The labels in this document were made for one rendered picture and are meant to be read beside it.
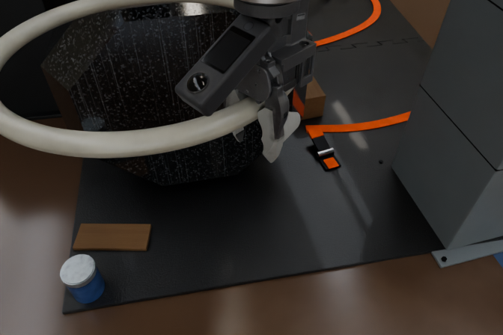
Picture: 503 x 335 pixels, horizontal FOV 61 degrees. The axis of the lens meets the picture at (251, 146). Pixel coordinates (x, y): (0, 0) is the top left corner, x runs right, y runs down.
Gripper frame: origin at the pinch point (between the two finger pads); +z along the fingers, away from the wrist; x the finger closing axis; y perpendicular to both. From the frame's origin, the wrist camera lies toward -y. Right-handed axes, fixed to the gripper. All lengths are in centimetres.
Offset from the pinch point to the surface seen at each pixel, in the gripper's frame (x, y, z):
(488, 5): 1, 86, 5
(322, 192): 29, 68, 81
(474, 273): -27, 79, 85
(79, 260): 59, -14, 72
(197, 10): 55, 36, 8
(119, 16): 67, 19, 8
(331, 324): -4, 32, 87
